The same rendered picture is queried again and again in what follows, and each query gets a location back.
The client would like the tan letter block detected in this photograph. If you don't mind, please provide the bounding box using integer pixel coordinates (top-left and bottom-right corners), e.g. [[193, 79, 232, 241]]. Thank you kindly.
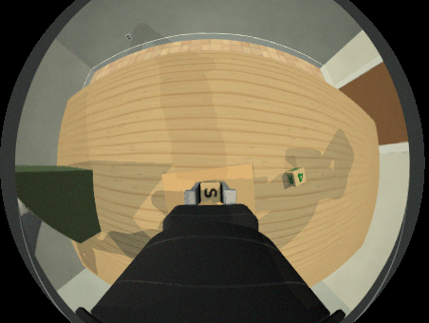
[[200, 180, 221, 202], [286, 167, 307, 187]]

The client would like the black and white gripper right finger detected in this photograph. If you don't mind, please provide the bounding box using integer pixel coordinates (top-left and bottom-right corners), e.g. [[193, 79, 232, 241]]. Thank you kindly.
[[220, 181, 236, 204]]

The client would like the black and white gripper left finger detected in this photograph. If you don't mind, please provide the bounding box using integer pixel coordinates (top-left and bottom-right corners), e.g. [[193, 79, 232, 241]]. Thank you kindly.
[[184, 182, 201, 205]]

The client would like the tan flat mat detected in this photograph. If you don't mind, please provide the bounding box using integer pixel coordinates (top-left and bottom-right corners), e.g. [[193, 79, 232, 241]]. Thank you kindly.
[[161, 163, 255, 215]]

